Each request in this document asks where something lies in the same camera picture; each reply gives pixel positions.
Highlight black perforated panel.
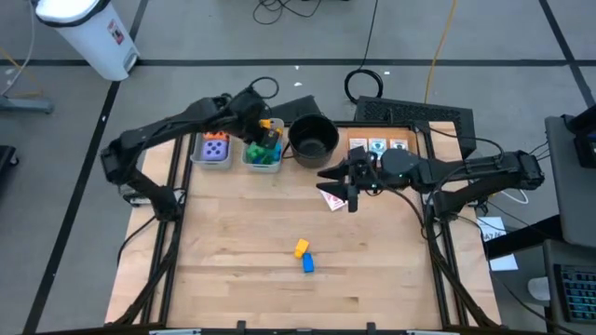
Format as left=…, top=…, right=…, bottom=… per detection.
left=353, top=95, right=478, bottom=160

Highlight black triangular panel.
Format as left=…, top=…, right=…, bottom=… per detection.
left=269, top=94, right=327, bottom=126

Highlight white paper sheet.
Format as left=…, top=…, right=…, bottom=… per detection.
left=475, top=215, right=520, bottom=273

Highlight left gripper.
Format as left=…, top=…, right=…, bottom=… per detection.
left=227, top=90, right=281, bottom=151

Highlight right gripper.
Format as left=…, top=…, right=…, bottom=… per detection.
left=315, top=145, right=388, bottom=214

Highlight red playing card box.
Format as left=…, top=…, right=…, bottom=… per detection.
left=318, top=188, right=348, bottom=213

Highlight black plastic bucket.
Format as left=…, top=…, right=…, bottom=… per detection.
left=287, top=114, right=341, bottom=169

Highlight grey desk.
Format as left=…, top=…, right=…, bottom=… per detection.
left=543, top=114, right=596, bottom=248

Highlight black tangled floor cables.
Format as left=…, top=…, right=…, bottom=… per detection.
left=252, top=0, right=327, bottom=26

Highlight grey plastic bin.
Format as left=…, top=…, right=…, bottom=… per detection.
left=189, top=131, right=234, bottom=169
left=240, top=117, right=286, bottom=174

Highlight white computer mouse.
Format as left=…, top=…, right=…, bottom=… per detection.
left=527, top=275, right=551, bottom=302

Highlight black desk device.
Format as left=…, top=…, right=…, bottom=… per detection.
left=560, top=102, right=596, bottom=169

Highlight grey floor base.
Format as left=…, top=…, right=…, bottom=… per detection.
left=0, top=95, right=56, bottom=115

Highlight large green toy block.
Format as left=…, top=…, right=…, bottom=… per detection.
left=245, top=141, right=266, bottom=163

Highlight purple foam die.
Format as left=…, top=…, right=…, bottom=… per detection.
left=202, top=139, right=230, bottom=163

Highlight yellow cable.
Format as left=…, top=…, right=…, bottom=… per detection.
left=423, top=0, right=460, bottom=104

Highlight white trash bin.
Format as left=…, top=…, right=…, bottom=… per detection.
left=31, top=0, right=142, bottom=83

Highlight orange plastic tray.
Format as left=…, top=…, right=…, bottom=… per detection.
left=347, top=132, right=424, bottom=187

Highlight backlit keyboard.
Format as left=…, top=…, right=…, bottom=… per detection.
left=552, top=263, right=596, bottom=326

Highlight dark keyboard desk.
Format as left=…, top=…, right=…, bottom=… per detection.
left=541, top=237, right=596, bottom=335

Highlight black floor object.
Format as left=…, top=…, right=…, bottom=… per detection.
left=0, top=144, right=20, bottom=187

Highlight white cables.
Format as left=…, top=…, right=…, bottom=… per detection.
left=502, top=188, right=530, bottom=206

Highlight blue playing card box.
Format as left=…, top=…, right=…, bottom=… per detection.
left=368, top=137, right=388, bottom=157

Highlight black coiled floor cable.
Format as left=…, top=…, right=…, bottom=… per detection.
left=343, top=0, right=385, bottom=107

